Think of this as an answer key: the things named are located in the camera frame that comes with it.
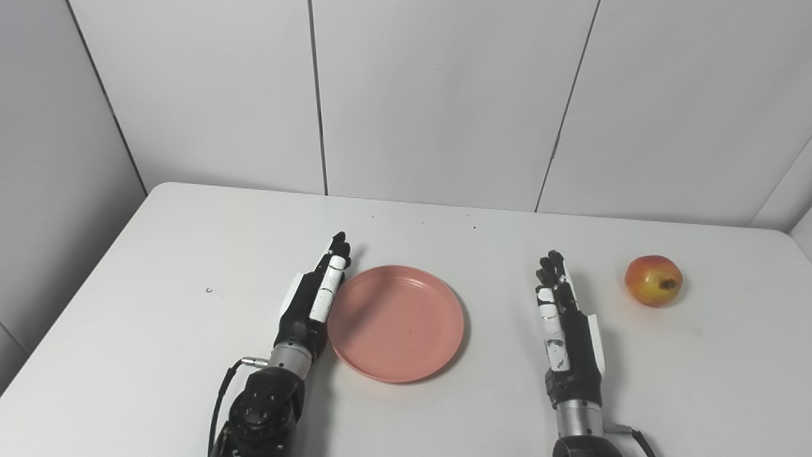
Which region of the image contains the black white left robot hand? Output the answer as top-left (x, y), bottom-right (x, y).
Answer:
top-left (277, 232), bottom-right (352, 366)

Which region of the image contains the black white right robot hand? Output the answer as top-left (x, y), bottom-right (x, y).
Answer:
top-left (536, 249), bottom-right (606, 410)

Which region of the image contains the pink round plate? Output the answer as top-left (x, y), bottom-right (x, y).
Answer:
top-left (327, 265), bottom-right (465, 384)

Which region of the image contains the red yellow pomegranate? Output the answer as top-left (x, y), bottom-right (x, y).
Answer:
top-left (624, 255), bottom-right (684, 308)

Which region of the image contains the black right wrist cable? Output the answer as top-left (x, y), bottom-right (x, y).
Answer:
top-left (603, 422), bottom-right (657, 457)

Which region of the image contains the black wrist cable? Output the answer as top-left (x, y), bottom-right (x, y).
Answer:
top-left (207, 357), bottom-right (269, 457)
top-left (603, 422), bottom-right (657, 457)

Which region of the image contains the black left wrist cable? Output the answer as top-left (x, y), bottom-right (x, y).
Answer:
top-left (207, 357), bottom-right (269, 457)

